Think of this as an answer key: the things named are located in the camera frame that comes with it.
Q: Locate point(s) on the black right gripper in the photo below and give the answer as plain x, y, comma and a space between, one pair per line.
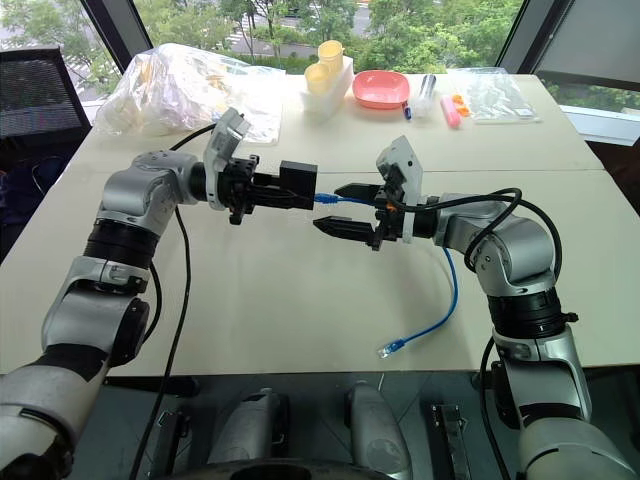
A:
390, 220

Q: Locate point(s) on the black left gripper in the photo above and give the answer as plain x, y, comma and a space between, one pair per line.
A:
239, 185

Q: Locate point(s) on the small black box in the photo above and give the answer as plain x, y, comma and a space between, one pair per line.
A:
299, 176

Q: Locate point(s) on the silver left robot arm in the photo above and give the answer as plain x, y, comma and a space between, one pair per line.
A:
135, 200

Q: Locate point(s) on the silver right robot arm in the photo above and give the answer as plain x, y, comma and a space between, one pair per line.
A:
520, 250

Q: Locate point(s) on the white stepped cup holder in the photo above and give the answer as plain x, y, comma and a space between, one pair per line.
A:
327, 100

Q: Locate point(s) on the blue marker pen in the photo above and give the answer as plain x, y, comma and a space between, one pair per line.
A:
407, 111

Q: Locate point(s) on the pale yellow plastic cup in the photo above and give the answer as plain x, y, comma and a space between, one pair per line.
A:
331, 55
317, 79

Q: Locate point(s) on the pink plastic bowl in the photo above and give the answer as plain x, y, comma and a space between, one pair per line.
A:
381, 89

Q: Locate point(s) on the clear plastic cup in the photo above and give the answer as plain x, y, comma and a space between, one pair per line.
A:
427, 95

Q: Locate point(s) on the pink highlighter pen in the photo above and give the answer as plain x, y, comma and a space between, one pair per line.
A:
450, 112

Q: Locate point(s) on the clear plastic bag with contents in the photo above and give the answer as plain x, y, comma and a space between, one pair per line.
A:
170, 90

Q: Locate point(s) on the small orange pieces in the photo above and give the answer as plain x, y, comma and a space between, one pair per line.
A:
461, 105

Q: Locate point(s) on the flat clear plastic bag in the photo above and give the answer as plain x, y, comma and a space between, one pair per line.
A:
500, 97

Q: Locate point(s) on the silver robot leg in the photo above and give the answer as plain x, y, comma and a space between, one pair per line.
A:
247, 425
375, 430

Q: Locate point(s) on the black flat bar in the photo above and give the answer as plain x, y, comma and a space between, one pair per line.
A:
452, 440
167, 445

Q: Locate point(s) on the black mesh chair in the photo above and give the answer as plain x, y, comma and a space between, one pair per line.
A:
35, 90

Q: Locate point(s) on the dark rounded robot body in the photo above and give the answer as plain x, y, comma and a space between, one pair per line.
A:
270, 472

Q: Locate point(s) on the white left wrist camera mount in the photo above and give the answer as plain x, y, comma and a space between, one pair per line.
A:
220, 145

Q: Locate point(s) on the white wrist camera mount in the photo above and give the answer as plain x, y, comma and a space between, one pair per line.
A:
411, 170
220, 145

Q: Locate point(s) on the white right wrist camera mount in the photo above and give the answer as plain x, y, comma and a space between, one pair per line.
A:
411, 170

